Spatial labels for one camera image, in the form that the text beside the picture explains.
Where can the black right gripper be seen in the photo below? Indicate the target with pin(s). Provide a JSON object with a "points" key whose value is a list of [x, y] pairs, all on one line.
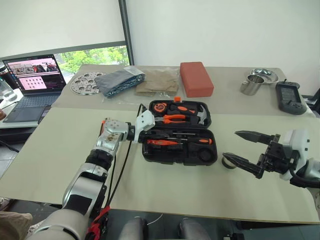
{"points": [[277, 156]]}

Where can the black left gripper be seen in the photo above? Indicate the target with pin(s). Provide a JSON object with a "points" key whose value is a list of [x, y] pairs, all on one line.
{"points": [[144, 137]]}

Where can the orange utility knife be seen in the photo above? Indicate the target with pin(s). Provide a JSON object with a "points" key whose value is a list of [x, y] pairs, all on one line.
{"points": [[162, 142]]}

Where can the black plastic tool case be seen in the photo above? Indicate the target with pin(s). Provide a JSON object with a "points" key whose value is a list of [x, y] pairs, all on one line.
{"points": [[175, 128]]}

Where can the black electrical tape roll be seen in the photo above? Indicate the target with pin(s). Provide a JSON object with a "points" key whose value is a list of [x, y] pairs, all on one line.
{"points": [[228, 165]]}

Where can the orange black pliers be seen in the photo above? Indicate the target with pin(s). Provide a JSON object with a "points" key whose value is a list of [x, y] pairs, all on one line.
{"points": [[175, 118]]}

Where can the orange black tape measure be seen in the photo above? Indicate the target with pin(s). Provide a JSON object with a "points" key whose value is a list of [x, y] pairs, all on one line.
{"points": [[159, 107]]}

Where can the beige folded cloth in bag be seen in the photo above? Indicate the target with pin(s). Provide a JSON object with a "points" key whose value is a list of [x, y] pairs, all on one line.
{"points": [[157, 83]]}

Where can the beige table cover sheet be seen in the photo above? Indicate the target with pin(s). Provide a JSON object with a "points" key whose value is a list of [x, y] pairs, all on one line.
{"points": [[225, 102], [175, 190]]}

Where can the stainless steel cup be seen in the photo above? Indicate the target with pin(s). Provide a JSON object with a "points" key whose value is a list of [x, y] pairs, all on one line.
{"points": [[251, 86]]}

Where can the black handheld controller device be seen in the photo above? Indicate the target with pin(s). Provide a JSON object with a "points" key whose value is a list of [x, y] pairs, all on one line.
{"points": [[291, 97]]}

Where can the red rectangular block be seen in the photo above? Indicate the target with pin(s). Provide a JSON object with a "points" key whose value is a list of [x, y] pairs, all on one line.
{"points": [[197, 78]]}

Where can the grey folded cloth in bag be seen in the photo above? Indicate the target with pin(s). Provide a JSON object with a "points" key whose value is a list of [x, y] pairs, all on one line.
{"points": [[117, 81]]}

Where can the stainless steel bowl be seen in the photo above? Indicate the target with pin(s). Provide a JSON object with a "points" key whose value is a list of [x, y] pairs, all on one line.
{"points": [[268, 75]]}

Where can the black chair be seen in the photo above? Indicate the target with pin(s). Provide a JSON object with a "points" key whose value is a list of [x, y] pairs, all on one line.
{"points": [[312, 102]]}

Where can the perforated round metal plate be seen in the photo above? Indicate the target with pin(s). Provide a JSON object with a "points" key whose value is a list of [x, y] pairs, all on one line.
{"points": [[82, 83]]}

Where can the open laptop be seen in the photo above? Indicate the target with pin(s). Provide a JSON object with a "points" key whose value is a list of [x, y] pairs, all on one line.
{"points": [[35, 85]]}

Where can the white roller blind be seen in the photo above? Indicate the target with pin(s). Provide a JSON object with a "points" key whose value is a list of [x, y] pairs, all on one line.
{"points": [[62, 22]]}

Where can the clear glass jar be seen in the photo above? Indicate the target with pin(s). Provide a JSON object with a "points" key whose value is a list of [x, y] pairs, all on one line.
{"points": [[6, 87]]}

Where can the brown crumpled bag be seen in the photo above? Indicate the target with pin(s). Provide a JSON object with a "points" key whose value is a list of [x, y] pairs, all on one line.
{"points": [[12, 226]]}

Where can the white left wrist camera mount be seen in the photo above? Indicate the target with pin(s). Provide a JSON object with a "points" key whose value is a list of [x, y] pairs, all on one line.
{"points": [[145, 122]]}

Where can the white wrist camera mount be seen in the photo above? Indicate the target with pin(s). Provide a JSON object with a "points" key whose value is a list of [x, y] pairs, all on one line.
{"points": [[297, 142], [145, 122]]}

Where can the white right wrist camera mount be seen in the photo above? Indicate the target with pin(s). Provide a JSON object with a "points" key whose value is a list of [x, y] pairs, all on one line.
{"points": [[297, 142]]}

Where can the grey window frame post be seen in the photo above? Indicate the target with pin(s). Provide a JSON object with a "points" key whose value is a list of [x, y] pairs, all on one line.
{"points": [[126, 32]]}

